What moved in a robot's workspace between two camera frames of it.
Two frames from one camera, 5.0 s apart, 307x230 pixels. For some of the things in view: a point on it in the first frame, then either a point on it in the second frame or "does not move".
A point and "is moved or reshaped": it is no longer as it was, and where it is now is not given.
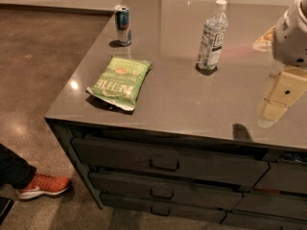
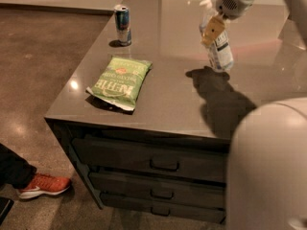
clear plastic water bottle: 213,34 is moved or reshaped
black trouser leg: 14,171 does not move
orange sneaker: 44,185 does not move
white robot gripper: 290,40 -> 232,6
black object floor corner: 5,206 does not move
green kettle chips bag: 120,81 does not move
